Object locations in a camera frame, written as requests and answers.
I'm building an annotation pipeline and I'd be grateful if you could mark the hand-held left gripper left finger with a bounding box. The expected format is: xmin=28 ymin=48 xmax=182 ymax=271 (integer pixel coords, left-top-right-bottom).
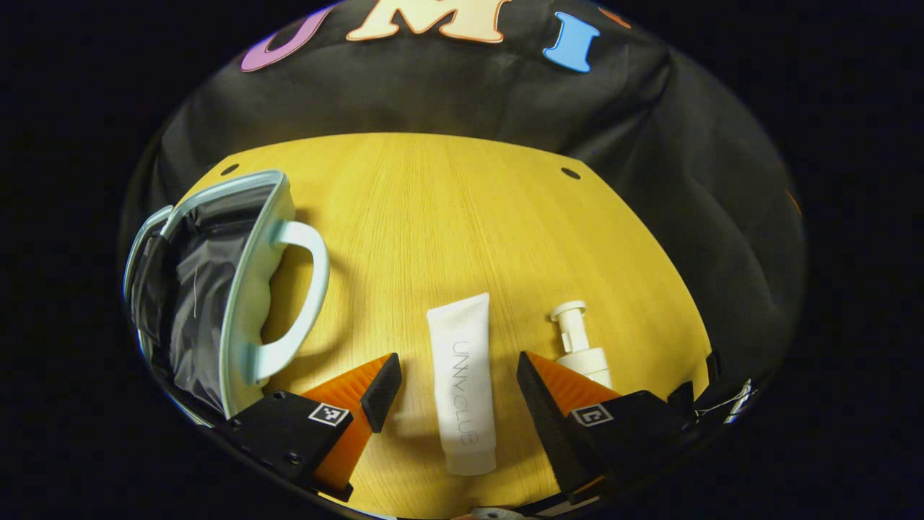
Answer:
xmin=213 ymin=352 xmax=403 ymax=503

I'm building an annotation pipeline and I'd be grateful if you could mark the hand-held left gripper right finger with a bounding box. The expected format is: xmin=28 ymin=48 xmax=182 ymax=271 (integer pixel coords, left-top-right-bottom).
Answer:
xmin=516 ymin=350 xmax=697 ymax=505

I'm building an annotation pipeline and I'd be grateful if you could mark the white pump bottle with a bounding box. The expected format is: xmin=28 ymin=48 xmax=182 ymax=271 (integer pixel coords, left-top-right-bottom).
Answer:
xmin=550 ymin=300 xmax=613 ymax=391

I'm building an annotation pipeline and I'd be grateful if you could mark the white cream tube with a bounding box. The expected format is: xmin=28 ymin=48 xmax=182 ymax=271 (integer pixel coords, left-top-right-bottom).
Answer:
xmin=426 ymin=292 xmax=499 ymax=476

